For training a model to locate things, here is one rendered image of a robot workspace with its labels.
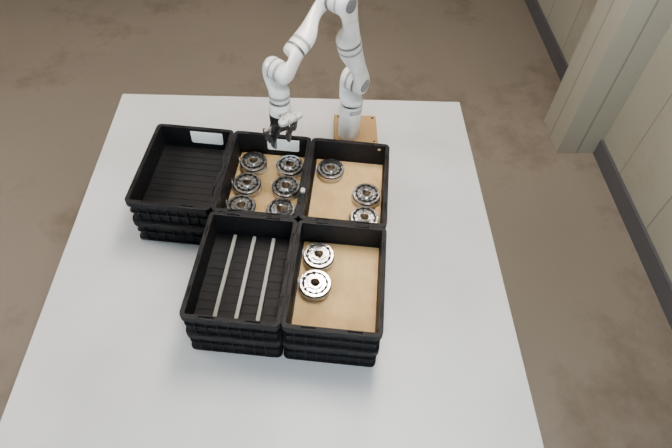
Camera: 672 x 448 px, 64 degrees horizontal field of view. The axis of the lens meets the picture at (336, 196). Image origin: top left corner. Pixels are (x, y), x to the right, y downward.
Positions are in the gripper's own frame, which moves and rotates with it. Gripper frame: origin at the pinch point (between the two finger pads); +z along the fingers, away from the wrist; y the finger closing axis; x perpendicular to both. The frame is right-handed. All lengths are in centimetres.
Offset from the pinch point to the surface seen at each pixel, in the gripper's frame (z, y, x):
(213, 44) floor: 100, -76, -200
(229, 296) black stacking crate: 17, 44, 33
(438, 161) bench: 30, -65, 24
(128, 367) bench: 30, 80, 29
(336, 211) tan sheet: 17.2, -4.8, 27.0
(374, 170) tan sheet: 17.1, -29.6, 20.0
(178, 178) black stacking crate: 17.4, 33.0, -21.6
